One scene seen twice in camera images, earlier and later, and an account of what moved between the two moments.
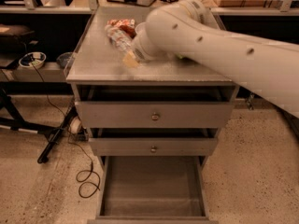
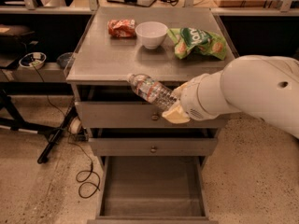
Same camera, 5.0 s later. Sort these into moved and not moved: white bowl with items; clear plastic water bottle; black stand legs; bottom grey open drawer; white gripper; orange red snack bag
Moved: white gripper; clear plastic water bottle
Not moved: black stand legs; orange red snack bag; white bowl with items; bottom grey open drawer
